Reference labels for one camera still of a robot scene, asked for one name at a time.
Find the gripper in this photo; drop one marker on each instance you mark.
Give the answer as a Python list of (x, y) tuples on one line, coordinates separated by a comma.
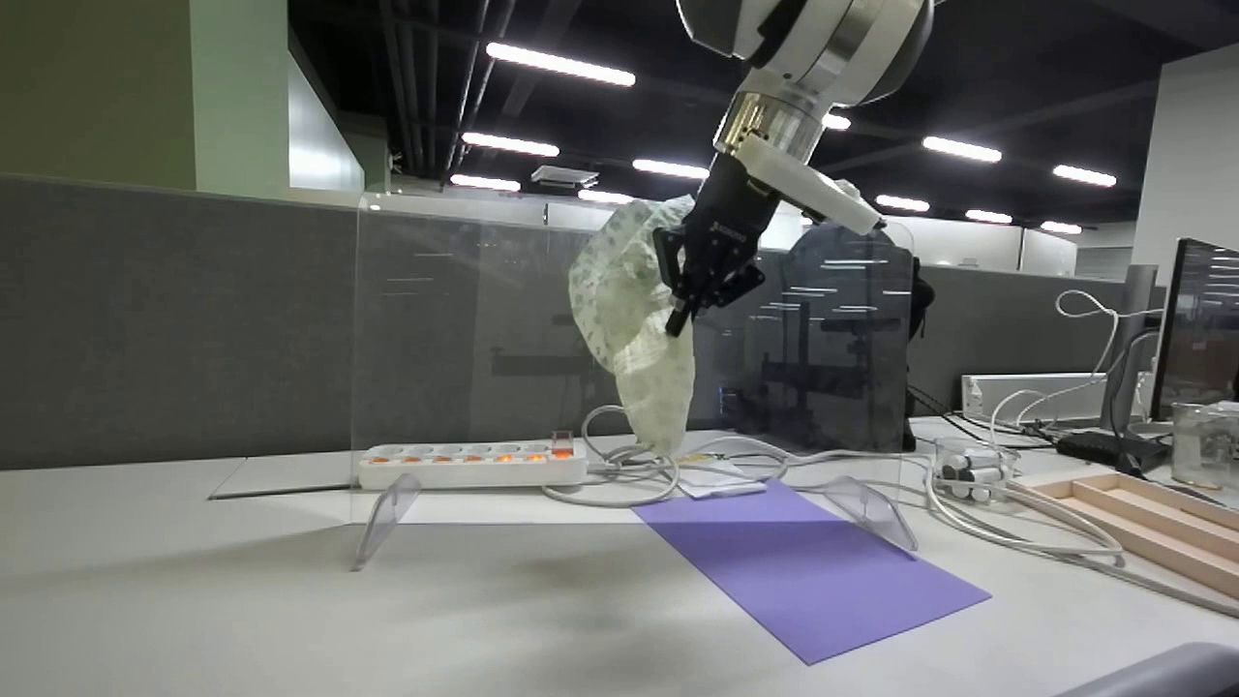
[(726, 223)]

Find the white patterned cloth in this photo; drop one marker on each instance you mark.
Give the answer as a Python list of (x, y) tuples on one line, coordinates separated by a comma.
[(629, 310)]

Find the clear acrylic screen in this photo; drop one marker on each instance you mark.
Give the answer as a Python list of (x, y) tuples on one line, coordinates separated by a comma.
[(465, 319)]

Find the ceiling light strip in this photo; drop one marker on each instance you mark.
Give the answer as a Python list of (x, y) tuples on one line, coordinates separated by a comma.
[(484, 182), (988, 216), (510, 144), (561, 64), (1084, 175), (670, 168), (902, 203), (961, 149)]

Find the small white paper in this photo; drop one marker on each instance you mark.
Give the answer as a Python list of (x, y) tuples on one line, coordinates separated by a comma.
[(721, 481)]

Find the ceiling air vent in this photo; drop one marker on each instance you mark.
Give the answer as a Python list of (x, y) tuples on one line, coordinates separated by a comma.
[(564, 176)]

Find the purple paper sheet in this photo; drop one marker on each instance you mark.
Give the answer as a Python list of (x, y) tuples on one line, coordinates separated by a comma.
[(803, 571)]

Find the white power strip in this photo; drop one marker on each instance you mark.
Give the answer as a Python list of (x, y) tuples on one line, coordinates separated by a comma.
[(465, 465)]

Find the clear plastic container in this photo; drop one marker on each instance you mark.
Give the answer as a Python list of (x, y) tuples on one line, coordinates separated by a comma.
[(973, 469)]

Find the long white box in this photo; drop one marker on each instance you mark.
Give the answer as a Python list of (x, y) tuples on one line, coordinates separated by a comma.
[(1026, 395)]

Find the black flat device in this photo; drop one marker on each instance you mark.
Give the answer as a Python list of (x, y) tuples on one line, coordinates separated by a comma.
[(1108, 448)]

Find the wooden tray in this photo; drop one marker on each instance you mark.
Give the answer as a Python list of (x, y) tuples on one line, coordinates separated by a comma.
[(1152, 523)]

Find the monitor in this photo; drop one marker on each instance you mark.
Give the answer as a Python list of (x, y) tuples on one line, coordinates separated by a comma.
[(1205, 329)]

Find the glass jar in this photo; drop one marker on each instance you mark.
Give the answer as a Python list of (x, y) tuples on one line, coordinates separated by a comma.
[(1205, 445)]

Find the grey office partition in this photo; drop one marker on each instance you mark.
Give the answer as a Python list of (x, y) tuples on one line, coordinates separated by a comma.
[(174, 319)]

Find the grey rounded object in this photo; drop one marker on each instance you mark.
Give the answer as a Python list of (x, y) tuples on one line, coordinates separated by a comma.
[(1162, 673)]

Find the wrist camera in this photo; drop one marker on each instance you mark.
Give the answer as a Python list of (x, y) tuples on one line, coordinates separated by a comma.
[(808, 184)]

